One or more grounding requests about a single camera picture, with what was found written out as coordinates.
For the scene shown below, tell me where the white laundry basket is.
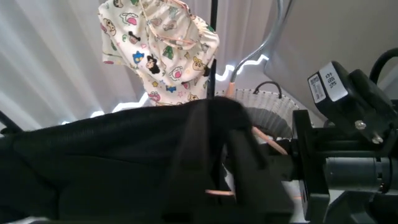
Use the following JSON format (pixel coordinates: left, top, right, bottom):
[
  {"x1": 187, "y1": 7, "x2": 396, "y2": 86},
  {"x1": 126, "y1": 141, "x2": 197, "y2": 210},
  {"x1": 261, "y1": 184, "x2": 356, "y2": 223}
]
[{"x1": 214, "y1": 80, "x2": 301, "y2": 140}]

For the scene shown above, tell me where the black cable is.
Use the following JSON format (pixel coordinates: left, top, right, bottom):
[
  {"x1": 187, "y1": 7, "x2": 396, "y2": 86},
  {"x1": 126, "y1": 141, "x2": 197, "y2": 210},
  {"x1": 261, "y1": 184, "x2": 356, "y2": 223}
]
[{"x1": 369, "y1": 47, "x2": 398, "y2": 85}]

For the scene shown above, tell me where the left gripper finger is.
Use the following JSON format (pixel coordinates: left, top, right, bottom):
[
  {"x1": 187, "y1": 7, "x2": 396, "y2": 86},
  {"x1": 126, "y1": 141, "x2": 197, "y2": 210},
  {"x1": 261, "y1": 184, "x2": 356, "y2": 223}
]
[{"x1": 164, "y1": 101, "x2": 224, "y2": 222}]

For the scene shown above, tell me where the cream printed garment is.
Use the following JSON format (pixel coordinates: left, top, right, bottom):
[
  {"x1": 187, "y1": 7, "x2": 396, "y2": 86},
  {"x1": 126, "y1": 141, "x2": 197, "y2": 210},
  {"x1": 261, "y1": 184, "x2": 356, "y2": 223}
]
[{"x1": 98, "y1": 0, "x2": 220, "y2": 107}]

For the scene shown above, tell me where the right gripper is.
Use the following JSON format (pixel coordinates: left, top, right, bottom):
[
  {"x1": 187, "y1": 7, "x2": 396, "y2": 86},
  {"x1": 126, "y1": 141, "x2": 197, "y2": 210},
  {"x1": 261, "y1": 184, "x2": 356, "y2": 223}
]
[{"x1": 217, "y1": 109, "x2": 385, "y2": 222}]

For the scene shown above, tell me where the black garment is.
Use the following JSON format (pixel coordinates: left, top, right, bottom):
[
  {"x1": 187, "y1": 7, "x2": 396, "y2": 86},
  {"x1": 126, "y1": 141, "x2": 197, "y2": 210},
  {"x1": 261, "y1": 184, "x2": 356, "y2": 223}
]
[{"x1": 0, "y1": 95, "x2": 254, "y2": 222}]

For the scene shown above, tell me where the pink clothes hanger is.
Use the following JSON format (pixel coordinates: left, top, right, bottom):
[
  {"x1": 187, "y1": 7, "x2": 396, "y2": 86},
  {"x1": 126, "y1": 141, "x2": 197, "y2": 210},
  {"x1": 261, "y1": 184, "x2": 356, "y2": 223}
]
[
  {"x1": 204, "y1": 0, "x2": 303, "y2": 200},
  {"x1": 145, "y1": 0, "x2": 200, "y2": 48}
]

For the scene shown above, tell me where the white curtain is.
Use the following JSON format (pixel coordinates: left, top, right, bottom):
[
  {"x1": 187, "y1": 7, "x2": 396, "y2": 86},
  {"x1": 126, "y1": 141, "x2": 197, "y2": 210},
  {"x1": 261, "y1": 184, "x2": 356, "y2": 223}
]
[{"x1": 0, "y1": 0, "x2": 282, "y2": 131}]

